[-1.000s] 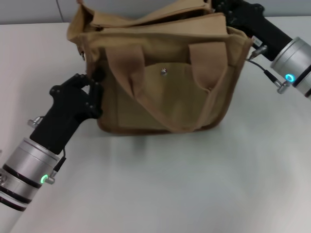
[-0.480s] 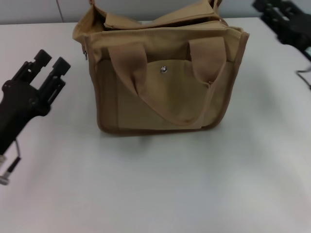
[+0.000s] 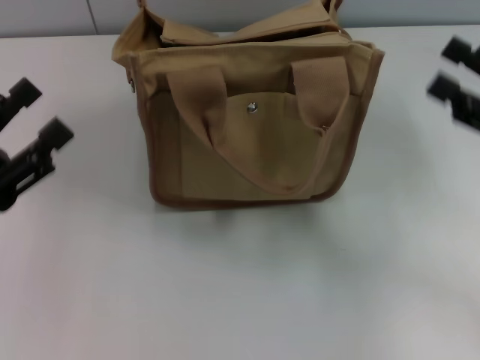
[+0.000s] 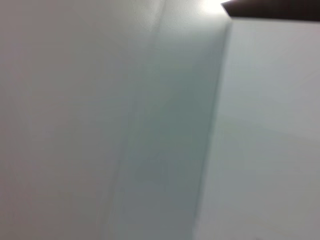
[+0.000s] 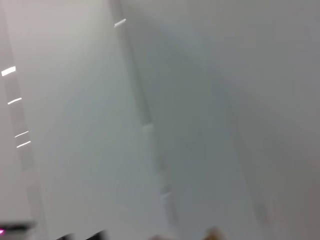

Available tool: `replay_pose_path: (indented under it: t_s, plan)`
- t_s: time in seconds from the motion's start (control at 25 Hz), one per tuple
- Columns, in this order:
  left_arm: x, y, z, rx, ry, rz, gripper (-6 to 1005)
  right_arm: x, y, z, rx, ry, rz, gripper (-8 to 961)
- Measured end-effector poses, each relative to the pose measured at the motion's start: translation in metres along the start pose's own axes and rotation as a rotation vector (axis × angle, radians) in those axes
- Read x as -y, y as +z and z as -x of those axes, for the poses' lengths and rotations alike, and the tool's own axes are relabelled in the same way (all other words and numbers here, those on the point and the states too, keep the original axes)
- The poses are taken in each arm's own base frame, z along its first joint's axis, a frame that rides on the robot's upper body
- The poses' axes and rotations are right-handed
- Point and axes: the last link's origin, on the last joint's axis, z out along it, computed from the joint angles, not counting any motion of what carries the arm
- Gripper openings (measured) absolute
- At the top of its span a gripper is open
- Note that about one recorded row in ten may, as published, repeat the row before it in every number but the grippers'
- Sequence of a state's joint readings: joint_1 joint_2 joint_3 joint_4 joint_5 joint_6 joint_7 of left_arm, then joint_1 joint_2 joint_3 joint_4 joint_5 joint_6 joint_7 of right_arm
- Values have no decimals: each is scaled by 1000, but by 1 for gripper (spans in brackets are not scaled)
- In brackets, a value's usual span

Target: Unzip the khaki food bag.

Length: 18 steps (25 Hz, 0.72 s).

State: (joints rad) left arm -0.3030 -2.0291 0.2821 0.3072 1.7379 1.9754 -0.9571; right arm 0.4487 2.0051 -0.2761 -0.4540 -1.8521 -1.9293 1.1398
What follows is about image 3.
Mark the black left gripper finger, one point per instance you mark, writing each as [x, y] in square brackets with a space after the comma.
[33, 161]
[20, 93]

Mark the khaki canvas food bag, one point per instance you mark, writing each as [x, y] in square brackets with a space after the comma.
[262, 157]

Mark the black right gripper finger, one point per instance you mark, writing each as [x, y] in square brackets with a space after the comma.
[463, 52]
[459, 99]

